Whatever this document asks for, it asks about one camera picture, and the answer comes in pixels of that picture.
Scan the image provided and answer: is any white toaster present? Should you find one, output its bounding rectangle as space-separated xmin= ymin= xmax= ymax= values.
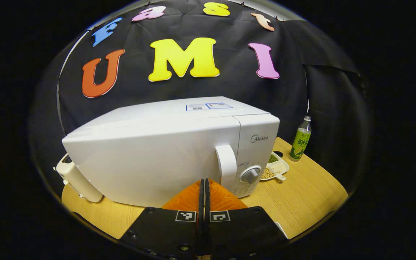
xmin=53 ymin=153 xmax=104 ymax=203

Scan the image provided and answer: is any divided dish of beans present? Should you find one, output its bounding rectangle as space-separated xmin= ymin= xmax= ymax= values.
xmin=260 ymin=152 xmax=290 ymax=181

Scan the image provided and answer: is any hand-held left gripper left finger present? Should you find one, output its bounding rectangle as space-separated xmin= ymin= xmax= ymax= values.
xmin=120 ymin=179 xmax=204 ymax=260

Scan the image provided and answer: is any green drink bottle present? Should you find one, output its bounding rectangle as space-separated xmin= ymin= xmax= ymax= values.
xmin=289 ymin=116 xmax=312 ymax=162

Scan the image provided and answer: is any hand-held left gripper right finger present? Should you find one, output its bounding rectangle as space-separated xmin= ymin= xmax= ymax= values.
xmin=205 ymin=179 xmax=290 ymax=260

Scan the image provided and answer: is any white microwave oven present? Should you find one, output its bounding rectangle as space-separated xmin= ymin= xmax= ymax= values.
xmin=62 ymin=96 xmax=281 ymax=208

